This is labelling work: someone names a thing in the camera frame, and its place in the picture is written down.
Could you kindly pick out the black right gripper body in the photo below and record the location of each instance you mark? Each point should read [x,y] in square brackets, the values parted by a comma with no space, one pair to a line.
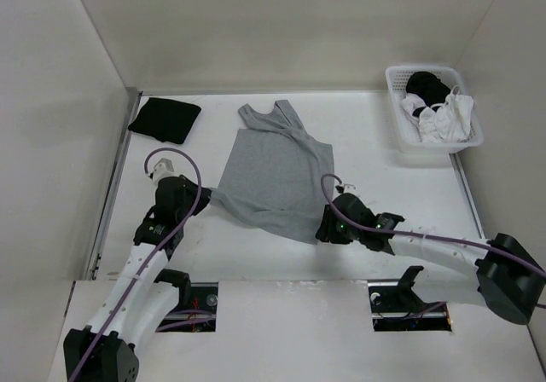
[336,234]

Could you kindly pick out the grey tank top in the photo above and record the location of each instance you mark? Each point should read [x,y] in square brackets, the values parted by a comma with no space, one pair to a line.
[272,179]

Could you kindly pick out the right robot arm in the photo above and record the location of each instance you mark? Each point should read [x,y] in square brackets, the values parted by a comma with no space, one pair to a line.
[498,274]

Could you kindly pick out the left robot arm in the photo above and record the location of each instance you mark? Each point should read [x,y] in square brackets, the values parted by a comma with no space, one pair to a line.
[109,346]

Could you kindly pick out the folded black tank top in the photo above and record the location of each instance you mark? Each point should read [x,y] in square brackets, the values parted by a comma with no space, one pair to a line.
[165,120]

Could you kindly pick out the white tank top in basket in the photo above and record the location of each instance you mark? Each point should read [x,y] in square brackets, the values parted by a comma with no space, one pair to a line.
[450,124]

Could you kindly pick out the black tank top in basket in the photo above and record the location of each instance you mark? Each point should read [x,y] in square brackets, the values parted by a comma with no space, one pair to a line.
[425,90]

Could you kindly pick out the white plastic laundry basket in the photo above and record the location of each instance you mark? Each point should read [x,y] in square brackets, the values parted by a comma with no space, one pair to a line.
[408,136]

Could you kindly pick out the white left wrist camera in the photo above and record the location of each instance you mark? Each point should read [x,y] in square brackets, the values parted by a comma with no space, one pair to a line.
[163,169]

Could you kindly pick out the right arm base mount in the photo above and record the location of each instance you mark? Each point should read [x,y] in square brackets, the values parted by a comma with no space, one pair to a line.
[395,307]

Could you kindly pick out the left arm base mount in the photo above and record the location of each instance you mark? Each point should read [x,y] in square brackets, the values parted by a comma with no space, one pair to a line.
[195,313]

